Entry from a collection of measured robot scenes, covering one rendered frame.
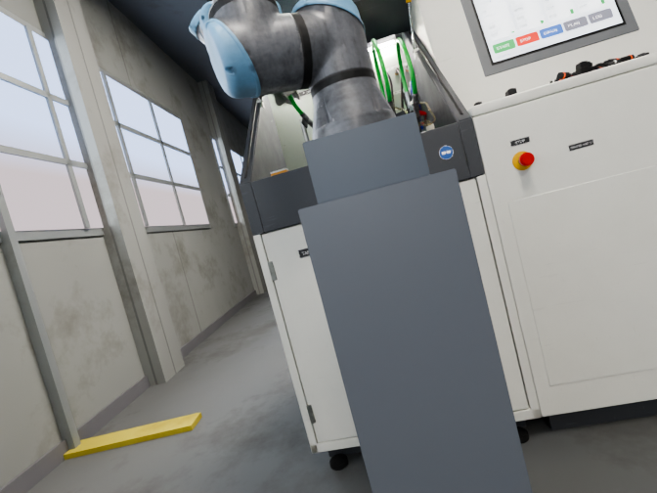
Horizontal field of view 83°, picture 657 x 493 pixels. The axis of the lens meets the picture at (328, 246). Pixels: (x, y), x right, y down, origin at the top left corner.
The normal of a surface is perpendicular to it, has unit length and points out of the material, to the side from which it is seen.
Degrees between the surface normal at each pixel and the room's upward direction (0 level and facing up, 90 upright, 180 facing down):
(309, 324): 90
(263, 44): 99
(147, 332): 90
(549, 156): 90
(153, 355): 90
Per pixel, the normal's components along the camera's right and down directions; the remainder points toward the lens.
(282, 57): 0.36, 0.46
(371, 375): -0.04, 0.07
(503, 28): -0.20, -0.14
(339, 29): 0.28, -0.01
